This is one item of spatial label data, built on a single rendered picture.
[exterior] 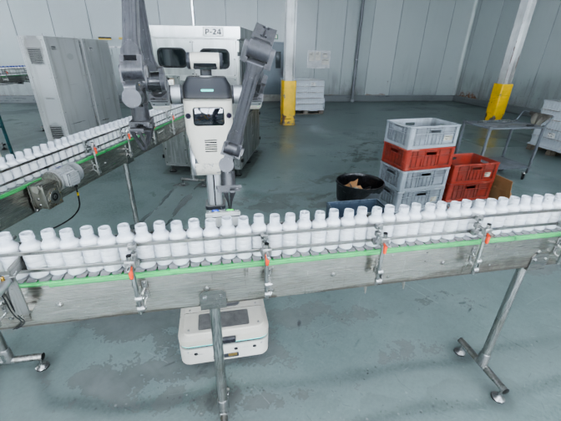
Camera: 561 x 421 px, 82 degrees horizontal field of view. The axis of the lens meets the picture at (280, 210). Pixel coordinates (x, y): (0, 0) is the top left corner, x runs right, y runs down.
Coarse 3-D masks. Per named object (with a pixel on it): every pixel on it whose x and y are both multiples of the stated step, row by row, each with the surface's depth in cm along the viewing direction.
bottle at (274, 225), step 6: (270, 216) 118; (276, 216) 120; (270, 222) 119; (276, 222) 118; (270, 228) 118; (276, 228) 118; (270, 240) 120; (276, 240) 120; (270, 246) 122; (276, 246) 121; (276, 252) 123
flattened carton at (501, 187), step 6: (498, 180) 366; (504, 180) 358; (510, 180) 351; (492, 186) 378; (498, 186) 369; (504, 186) 361; (510, 186) 353; (492, 192) 381; (498, 192) 371; (504, 192) 363; (510, 192) 356
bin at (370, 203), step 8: (344, 200) 185; (352, 200) 185; (360, 200) 186; (368, 200) 188; (376, 200) 189; (328, 208) 181; (336, 208) 186; (344, 208) 186; (352, 208) 188; (368, 208) 190; (384, 208) 180
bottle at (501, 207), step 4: (500, 200) 137; (504, 200) 136; (496, 204) 140; (500, 204) 138; (504, 204) 137; (496, 208) 139; (500, 208) 138; (504, 208) 137; (500, 212) 138; (504, 212) 137; (496, 216) 139; (500, 216) 138; (504, 216) 138; (496, 220) 140; (500, 220) 139; (504, 220) 139; (496, 224) 140; (500, 224) 140; (492, 232) 142; (496, 232) 142
